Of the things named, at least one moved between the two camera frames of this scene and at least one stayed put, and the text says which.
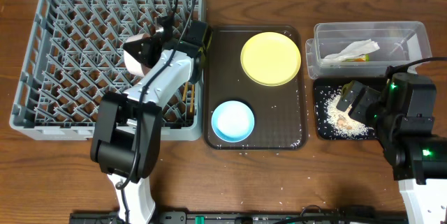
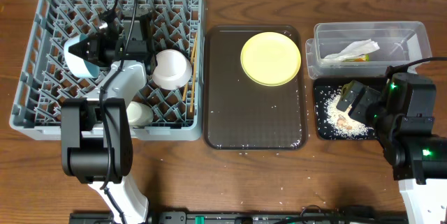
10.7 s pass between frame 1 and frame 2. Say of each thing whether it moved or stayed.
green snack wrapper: stayed
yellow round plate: stayed
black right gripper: stayed
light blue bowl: moved
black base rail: stayed
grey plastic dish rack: stayed
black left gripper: moved
